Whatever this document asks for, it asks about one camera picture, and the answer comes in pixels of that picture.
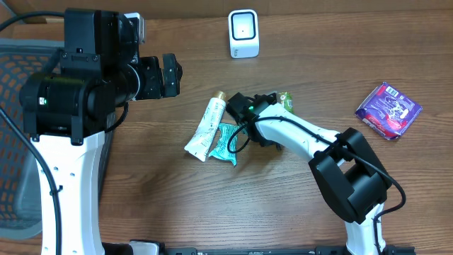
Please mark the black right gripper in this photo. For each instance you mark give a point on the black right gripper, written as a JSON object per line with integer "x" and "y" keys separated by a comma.
{"x": 268, "y": 142}

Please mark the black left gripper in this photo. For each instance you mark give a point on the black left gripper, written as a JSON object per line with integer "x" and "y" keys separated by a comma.
{"x": 156, "y": 88}

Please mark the teal snack wrapper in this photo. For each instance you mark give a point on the teal snack wrapper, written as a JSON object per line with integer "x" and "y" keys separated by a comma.
{"x": 221, "y": 151}

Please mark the green juice pouch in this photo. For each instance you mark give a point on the green juice pouch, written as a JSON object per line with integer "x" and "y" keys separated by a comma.
{"x": 285, "y": 99}

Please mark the white tube gold cap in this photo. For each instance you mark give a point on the white tube gold cap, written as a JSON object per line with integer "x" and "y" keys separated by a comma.
{"x": 201, "y": 141}

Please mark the purple pad package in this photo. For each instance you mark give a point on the purple pad package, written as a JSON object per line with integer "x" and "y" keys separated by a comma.
{"x": 388, "y": 111}

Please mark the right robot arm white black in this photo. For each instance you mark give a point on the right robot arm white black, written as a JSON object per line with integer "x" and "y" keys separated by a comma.
{"x": 350, "y": 177}

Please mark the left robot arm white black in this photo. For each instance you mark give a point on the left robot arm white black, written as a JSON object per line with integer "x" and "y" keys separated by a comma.
{"x": 68, "y": 115}

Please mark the white barcode scanner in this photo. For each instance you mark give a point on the white barcode scanner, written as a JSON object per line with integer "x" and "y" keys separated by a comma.
{"x": 244, "y": 39}

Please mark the black mesh basket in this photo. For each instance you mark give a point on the black mesh basket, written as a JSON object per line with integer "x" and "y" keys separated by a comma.
{"x": 20, "y": 185}

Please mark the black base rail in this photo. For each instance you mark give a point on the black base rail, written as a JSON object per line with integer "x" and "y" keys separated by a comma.
{"x": 320, "y": 250}

